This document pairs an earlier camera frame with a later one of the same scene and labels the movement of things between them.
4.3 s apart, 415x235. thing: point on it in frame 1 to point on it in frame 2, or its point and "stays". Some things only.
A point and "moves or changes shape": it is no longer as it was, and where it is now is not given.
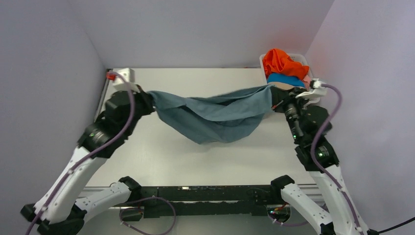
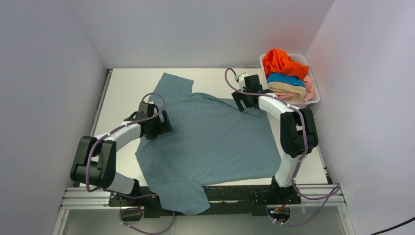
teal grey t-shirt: [234, 116] moves or changes shape
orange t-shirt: [275, 60] stays
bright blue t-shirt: [285, 79] stays
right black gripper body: [280, 105] to [246, 94]
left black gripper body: [143, 106] to [155, 117]
